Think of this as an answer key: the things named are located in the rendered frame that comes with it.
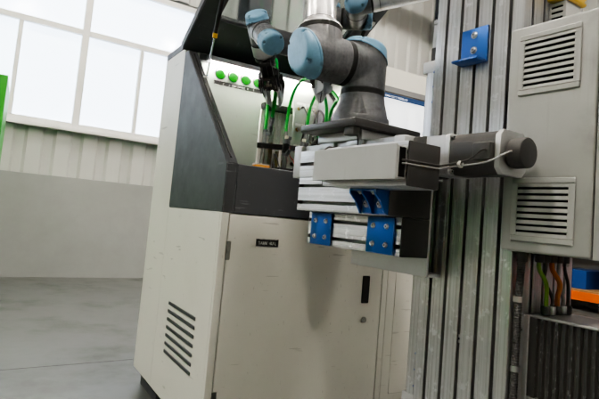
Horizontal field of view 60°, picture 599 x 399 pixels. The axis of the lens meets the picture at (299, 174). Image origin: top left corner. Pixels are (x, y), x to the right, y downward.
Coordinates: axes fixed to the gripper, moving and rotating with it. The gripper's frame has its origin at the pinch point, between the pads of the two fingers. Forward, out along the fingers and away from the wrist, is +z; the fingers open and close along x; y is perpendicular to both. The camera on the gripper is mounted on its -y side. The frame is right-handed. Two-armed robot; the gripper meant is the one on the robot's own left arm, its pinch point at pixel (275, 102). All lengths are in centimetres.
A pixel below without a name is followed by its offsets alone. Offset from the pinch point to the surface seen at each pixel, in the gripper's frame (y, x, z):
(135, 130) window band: -312, -189, 185
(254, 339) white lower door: 66, -16, 48
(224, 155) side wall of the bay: 29.0, -17.0, -0.2
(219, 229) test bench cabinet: 47, -21, 15
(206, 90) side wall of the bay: -8.7, -25.7, -5.0
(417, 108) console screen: -48, 62, 42
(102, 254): -216, -233, 269
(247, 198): 37.5, -11.6, 12.0
